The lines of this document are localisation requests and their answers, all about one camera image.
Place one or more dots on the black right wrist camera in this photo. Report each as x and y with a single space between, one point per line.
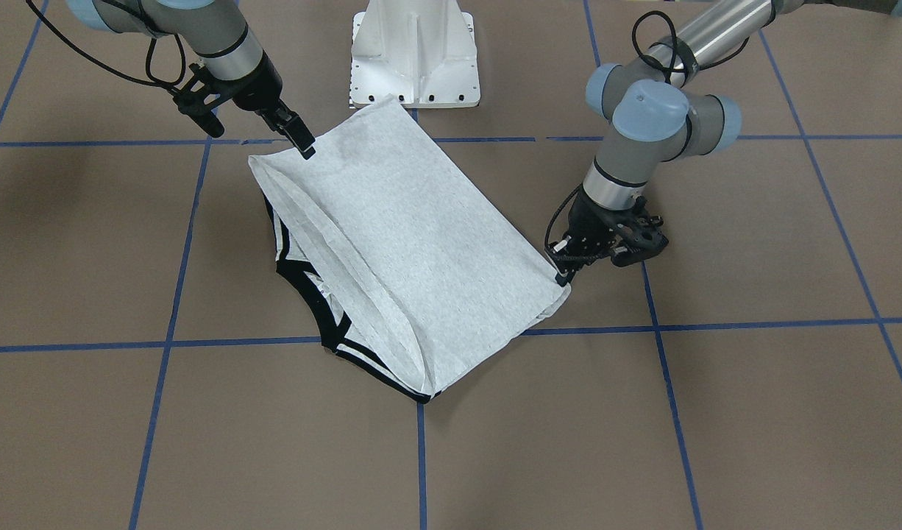
198 99

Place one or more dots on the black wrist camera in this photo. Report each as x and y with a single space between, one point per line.
198 99
639 236

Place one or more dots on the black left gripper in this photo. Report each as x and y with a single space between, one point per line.
590 223

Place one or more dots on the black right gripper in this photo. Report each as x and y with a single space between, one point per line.
262 90

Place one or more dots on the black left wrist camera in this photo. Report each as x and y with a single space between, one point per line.
639 236

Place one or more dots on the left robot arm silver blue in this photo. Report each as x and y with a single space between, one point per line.
651 121

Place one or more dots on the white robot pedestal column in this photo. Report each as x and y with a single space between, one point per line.
421 53

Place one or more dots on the grey cartoon print t-shirt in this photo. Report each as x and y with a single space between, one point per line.
410 272

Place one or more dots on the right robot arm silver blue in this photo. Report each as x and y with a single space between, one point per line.
221 60

